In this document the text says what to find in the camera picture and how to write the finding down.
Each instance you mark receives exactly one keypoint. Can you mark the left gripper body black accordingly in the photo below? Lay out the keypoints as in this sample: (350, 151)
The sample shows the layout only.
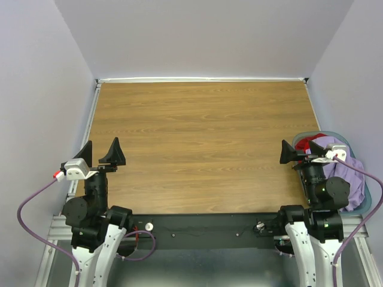
(104, 168)

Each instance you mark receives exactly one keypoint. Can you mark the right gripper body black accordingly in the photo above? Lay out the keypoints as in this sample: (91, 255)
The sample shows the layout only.
(307, 161)

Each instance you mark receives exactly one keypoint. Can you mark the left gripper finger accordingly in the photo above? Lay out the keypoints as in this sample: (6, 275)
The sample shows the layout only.
(85, 153)
(114, 155)

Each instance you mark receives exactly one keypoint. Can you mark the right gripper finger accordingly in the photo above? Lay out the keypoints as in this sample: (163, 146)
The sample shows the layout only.
(288, 153)
(316, 149)

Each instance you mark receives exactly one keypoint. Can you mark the purple t shirt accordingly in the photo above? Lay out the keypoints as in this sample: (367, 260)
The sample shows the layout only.
(354, 178)

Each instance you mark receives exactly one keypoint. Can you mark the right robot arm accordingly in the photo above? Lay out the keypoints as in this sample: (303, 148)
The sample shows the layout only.
(316, 233)

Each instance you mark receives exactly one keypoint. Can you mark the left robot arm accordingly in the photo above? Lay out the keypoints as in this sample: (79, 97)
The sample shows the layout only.
(89, 216)

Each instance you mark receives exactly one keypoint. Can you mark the red t shirt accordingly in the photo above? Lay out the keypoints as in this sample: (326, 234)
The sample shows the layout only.
(303, 144)

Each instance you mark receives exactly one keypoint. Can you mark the teal plastic basket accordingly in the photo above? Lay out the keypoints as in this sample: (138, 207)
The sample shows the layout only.
(367, 202)

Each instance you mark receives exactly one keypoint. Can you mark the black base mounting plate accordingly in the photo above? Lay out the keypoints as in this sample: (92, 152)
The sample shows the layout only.
(213, 230)

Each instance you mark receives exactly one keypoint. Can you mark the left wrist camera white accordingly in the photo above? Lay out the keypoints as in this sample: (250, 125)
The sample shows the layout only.
(76, 169)

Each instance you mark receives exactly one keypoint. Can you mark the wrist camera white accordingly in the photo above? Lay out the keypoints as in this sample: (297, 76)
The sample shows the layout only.
(334, 150)
(76, 169)

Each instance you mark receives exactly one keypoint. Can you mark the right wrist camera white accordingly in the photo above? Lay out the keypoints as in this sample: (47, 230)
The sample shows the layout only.
(334, 150)

